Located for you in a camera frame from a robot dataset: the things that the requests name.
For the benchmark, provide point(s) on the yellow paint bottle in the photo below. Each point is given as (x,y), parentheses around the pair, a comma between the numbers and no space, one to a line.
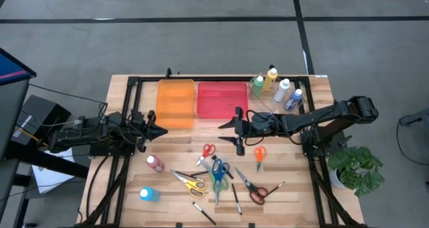
(269,82)

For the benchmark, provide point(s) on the teal paint bottle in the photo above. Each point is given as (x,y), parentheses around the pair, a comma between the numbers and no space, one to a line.
(152,195)

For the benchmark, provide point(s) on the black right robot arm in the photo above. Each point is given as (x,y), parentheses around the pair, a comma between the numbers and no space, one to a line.
(308,119)

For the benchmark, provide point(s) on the thin black paintbrush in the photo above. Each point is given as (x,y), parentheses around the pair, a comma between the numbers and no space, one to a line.
(204,213)
(199,173)
(278,186)
(236,198)

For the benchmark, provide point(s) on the black marker pen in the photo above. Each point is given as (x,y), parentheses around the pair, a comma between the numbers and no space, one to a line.
(182,173)

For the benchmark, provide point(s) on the red paint bottle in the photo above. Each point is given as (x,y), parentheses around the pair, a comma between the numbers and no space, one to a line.
(157,164)

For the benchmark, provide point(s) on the black aluminium rig frame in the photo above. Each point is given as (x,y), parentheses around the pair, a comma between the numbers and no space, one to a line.
(187,78)

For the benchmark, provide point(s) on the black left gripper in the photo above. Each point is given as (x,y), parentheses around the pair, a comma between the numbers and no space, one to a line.
(151,117)

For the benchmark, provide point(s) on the black equipment box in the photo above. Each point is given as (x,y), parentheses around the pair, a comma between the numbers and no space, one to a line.
(43,112)

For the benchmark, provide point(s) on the green potted plant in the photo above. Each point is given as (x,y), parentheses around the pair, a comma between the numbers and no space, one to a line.
(355,167)

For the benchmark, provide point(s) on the pink-red translucent plastic tray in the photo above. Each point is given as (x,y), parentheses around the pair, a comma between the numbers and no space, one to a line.
(218,100)

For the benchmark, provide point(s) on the white paint bottle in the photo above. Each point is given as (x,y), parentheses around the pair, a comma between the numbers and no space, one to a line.
(281,92)

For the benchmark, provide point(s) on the black stand beam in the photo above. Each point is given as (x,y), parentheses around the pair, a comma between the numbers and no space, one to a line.
(40,159)

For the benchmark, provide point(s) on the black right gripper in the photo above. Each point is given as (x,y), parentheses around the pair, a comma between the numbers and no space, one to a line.
(240,130)

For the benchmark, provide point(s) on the dark blue paint bottle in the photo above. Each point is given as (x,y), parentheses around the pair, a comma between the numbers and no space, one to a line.
(292,101)

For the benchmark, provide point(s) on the blue screen monitor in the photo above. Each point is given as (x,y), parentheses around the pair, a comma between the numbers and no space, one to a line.
(13,70)

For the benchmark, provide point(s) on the clear plastic container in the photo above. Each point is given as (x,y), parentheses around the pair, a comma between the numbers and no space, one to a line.
(268,104)

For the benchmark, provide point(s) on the orange translucent plastic tray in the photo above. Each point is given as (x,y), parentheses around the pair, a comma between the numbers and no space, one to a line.
(174,104)

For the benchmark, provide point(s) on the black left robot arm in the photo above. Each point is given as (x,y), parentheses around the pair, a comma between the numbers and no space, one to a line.
(100,134)

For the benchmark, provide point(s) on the white paper sheet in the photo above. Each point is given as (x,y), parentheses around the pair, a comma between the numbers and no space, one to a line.
(50,181)

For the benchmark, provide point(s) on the green paint bottle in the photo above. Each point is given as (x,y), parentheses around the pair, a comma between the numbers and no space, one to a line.
(257,88)

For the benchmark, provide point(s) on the grey stand leg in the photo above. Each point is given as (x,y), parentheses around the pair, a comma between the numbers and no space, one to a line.
(419,117)

